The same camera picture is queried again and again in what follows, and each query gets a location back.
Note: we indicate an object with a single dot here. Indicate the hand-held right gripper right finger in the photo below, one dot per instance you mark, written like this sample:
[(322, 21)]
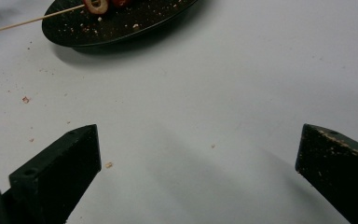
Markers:
[(338, 168)]

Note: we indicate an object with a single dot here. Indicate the black oval plate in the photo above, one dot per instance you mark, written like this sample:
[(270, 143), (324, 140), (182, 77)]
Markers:
[(121, 25)]

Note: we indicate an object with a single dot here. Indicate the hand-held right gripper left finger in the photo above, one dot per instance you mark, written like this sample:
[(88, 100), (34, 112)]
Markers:
[(56, 174)]

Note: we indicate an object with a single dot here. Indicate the red food piece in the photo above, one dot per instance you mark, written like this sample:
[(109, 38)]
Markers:
[(119, 2)]

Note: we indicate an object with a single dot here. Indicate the wooden skewer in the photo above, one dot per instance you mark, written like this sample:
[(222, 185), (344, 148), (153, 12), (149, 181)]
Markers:
[(31, 20)]

